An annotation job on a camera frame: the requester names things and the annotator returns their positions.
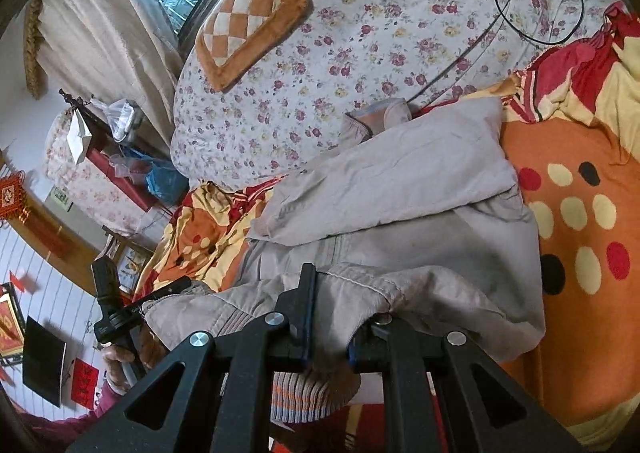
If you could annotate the floral quilt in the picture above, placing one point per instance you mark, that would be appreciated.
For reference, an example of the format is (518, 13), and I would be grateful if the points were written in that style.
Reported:
(350, 33)

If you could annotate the golden curtain tassel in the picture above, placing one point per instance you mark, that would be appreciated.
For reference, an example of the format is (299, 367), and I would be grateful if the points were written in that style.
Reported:
(32, 58)

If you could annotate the small picture frame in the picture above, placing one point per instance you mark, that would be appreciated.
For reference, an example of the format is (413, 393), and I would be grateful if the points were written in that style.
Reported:
(131, 265)

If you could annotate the red knot wall ornament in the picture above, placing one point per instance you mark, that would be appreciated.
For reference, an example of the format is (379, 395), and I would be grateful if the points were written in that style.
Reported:
(12, 195)

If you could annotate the floral cloth cover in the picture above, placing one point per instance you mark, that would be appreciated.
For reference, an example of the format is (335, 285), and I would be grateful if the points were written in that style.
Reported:
(90, 183)

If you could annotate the beige jacket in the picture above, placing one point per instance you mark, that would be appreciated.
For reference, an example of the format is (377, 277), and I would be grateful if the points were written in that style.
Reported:
(400, 183)

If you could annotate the red gold framed picture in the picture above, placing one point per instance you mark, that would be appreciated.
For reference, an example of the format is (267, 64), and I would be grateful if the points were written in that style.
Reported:
(10, 325)

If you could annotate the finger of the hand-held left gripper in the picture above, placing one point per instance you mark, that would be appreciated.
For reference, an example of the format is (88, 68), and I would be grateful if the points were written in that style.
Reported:
(165, 289)

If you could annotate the orange checkered cushion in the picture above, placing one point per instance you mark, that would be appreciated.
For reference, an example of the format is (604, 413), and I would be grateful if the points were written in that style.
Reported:
(250, 18)

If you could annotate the person's left forearm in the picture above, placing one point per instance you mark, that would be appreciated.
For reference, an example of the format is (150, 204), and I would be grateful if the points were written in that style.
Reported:
(107, 403)

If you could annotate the clear plastic bag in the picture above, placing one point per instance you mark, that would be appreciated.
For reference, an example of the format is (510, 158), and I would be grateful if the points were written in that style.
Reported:
(122, 120)

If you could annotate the red paper wall decoration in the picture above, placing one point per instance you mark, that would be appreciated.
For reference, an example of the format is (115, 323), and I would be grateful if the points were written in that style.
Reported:
(85, 383)

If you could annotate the plastic bag with red contents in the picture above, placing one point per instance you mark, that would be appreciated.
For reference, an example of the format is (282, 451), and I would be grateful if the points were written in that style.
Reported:
(125, 164)

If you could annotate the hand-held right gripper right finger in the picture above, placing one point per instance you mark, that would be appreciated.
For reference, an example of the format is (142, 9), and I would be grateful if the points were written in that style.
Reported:
(385, 353)

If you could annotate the black flat screen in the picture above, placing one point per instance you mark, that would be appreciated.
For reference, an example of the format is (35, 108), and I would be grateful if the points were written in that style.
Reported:
(45, 363)

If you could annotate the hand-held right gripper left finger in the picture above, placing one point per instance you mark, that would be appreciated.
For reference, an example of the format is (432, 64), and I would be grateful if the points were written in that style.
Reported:
(307, 328)

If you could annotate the white paper bag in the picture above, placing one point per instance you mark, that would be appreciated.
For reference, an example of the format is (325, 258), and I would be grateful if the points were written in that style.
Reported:
(79, 138)

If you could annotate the dark red cloth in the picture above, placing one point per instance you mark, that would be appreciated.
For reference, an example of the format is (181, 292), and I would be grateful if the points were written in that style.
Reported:
(117, 173)

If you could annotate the blue bag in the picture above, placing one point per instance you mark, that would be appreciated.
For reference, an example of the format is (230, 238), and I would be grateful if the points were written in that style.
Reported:
(167, 183)

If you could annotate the orange yellow red printed blanket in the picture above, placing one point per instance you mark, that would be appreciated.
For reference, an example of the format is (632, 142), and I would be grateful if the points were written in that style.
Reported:
(575, 173)

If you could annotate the beige curtain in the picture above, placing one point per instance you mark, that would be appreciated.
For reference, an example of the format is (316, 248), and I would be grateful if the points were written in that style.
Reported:
(100, 23)

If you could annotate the person's left hand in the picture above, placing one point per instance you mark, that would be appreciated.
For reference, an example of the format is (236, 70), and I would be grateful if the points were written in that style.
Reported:
(117, 368)

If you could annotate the green wall label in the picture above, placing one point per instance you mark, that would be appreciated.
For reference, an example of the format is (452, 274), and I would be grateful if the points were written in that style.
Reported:
(62, 197)

